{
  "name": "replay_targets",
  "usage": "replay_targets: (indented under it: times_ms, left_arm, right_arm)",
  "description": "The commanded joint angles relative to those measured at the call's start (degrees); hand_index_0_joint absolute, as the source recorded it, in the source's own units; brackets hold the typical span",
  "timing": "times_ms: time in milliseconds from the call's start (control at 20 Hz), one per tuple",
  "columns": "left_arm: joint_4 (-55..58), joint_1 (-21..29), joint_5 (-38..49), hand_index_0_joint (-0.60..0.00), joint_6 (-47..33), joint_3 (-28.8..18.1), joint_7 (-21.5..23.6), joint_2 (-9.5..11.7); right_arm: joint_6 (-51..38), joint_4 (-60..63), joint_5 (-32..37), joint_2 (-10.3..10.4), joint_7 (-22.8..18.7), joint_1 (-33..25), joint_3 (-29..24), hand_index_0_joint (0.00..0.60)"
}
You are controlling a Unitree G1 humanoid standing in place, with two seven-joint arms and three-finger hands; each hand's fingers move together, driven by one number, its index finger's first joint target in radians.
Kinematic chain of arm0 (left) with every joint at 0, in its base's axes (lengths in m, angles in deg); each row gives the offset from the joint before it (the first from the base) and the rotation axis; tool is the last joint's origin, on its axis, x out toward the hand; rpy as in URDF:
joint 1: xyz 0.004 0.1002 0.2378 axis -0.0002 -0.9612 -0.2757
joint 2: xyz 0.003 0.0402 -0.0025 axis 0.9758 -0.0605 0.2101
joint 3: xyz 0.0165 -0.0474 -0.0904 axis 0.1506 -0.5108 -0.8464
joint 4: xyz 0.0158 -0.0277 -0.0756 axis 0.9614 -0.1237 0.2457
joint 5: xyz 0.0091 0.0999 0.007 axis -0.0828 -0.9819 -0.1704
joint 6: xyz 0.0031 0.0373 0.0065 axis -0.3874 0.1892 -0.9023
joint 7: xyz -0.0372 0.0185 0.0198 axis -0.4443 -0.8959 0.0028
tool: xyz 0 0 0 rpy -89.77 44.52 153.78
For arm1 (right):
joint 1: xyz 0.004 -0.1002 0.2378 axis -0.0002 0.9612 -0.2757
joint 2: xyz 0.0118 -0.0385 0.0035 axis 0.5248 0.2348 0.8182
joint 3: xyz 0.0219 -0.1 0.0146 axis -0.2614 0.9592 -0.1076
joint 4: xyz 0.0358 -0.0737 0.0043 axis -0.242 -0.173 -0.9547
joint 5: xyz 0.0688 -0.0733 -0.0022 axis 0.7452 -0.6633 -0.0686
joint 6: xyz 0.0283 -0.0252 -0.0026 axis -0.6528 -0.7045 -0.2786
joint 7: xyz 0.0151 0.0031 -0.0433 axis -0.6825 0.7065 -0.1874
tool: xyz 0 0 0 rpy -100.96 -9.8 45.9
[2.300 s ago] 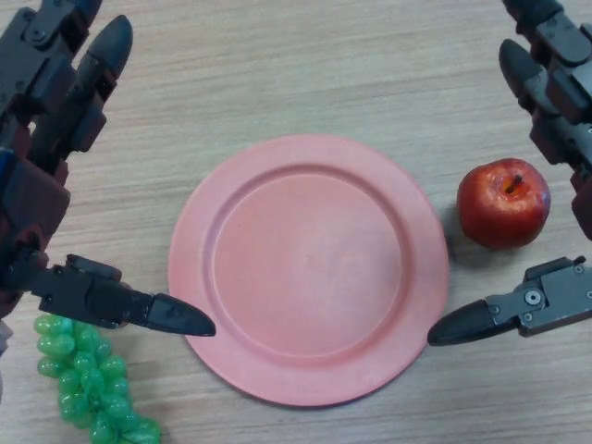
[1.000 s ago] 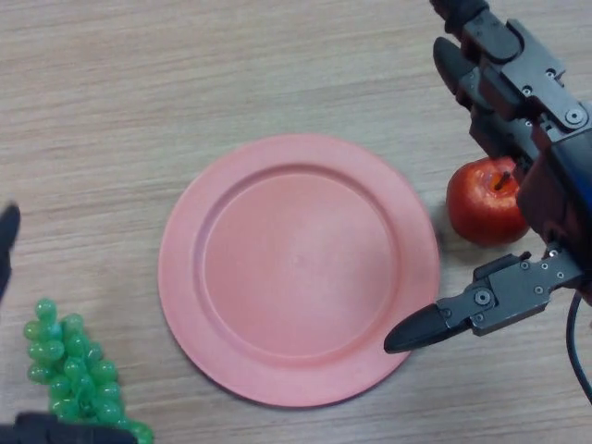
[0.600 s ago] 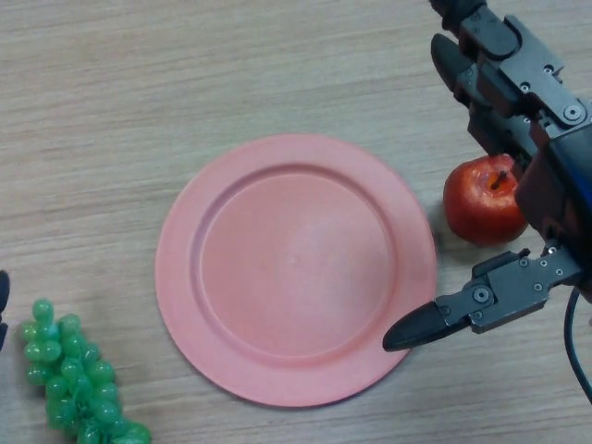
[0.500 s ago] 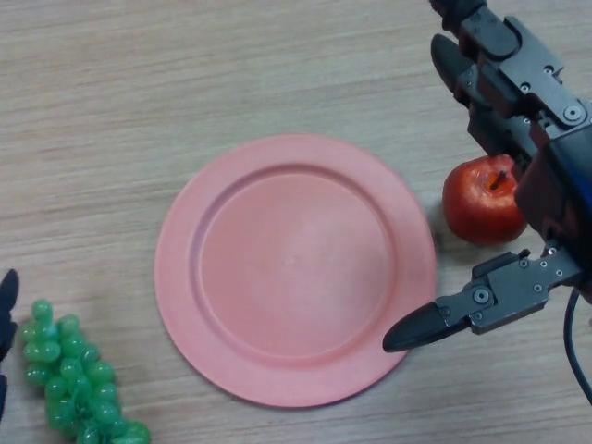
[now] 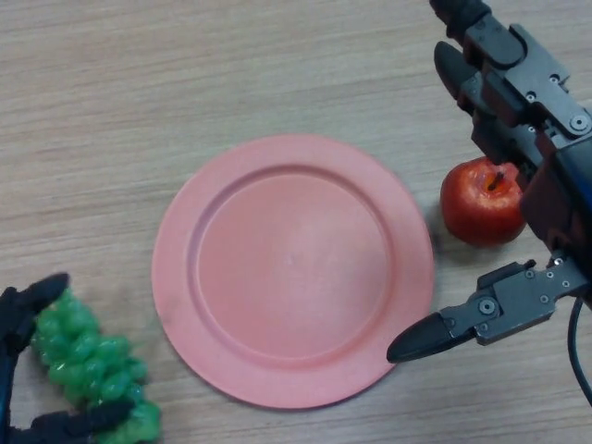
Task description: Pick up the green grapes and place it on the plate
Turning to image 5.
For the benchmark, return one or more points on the pink round plate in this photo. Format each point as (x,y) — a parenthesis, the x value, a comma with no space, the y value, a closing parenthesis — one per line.
(291,263)

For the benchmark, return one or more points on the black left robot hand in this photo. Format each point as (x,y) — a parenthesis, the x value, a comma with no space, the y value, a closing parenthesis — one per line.
(18,314)

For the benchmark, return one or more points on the red apple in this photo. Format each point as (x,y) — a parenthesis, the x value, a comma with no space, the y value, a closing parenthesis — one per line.
(476,213)

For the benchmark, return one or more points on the green grapes bunch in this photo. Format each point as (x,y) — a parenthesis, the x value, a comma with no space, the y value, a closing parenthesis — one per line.
(88,351)

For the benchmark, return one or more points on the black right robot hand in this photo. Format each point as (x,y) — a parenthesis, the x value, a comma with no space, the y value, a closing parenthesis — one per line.
(559,194)

